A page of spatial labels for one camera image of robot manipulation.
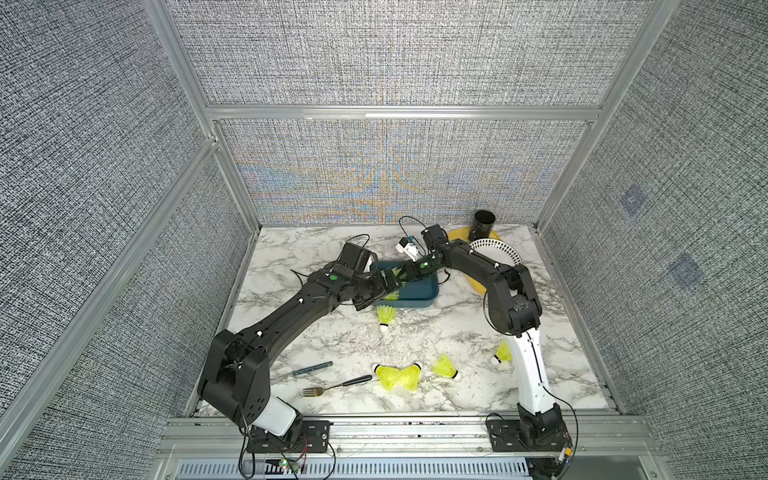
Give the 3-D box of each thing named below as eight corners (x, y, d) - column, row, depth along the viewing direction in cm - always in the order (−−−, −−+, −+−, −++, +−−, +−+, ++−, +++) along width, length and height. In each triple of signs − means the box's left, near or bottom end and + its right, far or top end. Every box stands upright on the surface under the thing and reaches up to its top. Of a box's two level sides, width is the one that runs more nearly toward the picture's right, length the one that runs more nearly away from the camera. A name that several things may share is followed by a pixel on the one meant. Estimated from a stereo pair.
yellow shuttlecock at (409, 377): (398, 391, 83) (399, 388, 80) (398, 365, 87) (398, 361, 84) (422, 391, 83) (423, 388, 80) (420, 365, 87) (421, 361, 84)
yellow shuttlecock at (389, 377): (368, 384, 84) (368, 381, 82) (374, 365, 87) (373, 362, 85) (397, 392, 82) (397, 389, 80) (401, 373, 85) (401, 370, 84)
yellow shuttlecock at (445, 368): (447, 389, 83) (450, 385, 80) (430, 367, 86) (431, 362, 83) (460, 379, 84) (462, 374, 81) (442, 358, 88) (444, 353, 85)
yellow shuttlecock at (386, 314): (377, 331, 94) (377, 324, 90) (377, 311, 98) (377, 304, 94) (396, 331, 94) (397, 324, 90) (395, 311, 98) (396, 304, 94)
